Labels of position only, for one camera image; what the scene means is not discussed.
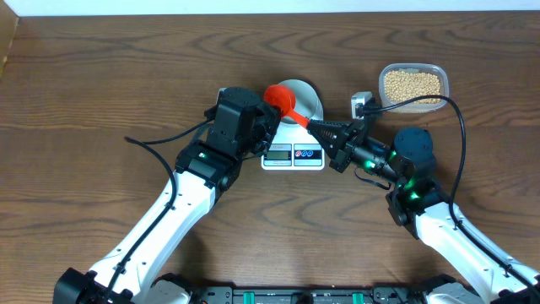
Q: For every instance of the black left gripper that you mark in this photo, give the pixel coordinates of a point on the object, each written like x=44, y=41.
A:
x=268, y=116

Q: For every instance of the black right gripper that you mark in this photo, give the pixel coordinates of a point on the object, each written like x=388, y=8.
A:
x=346, y=134

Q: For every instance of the red measuring scoop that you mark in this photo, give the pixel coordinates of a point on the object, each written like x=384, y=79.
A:
x=283, y=98

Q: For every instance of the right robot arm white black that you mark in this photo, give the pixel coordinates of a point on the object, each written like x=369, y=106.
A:
x=417, y=202

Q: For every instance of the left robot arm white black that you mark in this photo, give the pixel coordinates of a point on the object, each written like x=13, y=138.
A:
x=195, y=183

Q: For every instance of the grey round bowl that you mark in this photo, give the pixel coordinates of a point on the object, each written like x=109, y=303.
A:
x=307, y=101

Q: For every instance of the white digital kitchen scale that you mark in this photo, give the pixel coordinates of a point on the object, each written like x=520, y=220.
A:
x=293, y=149

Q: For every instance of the pile of soybeans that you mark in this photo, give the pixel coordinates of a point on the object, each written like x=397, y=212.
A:
x=401, y=85

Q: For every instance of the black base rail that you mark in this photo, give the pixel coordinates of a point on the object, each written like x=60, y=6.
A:
x=440, y=289

